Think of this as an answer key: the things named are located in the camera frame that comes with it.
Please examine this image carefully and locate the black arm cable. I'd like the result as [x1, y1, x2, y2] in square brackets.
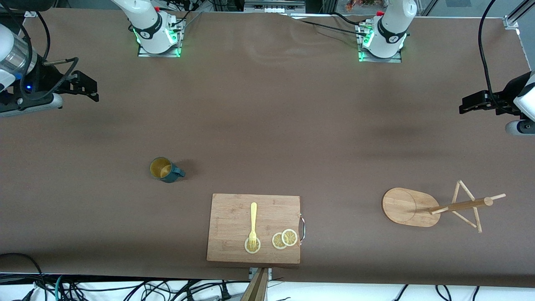
[17, 10, 80, 102]
[478, 0, 510, 105]

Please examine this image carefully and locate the black looped cable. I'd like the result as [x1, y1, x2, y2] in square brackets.
[0, 253, 47, 290]

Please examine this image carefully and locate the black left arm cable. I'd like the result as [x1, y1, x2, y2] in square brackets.
[478, 0, 510, 105]

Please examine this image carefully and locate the wooden cup rack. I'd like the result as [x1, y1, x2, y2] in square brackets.
[382, 180, 506, 233]

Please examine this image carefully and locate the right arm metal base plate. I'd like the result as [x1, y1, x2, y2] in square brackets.
[138, 17, 183, 58]

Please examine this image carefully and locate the bamboo cutting board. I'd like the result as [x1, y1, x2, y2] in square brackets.
[206, 193, 301, 264]

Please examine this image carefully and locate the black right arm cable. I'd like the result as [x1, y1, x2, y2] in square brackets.
[17, 10, 80, 102]

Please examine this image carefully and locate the dark teal cup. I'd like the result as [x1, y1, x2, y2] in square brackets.
[150, 157, 186, 184]

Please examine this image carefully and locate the black cable on table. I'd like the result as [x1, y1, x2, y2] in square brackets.
[288, 12, 369, 37]

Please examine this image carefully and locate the teal cable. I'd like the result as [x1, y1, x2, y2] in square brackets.
[55, 275, 68, 301]

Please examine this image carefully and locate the wooden post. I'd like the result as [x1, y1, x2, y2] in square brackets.
[240, 268, 269, 301]

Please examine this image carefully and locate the grey power strip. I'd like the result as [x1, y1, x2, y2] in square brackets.
[245, 0, 306, 13]

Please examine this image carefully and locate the yellow plastic fork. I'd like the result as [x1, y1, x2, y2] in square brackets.
[248, 202, 258, 250]

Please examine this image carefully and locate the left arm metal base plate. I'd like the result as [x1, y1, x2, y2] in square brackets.
[358, 23, 403, 63]

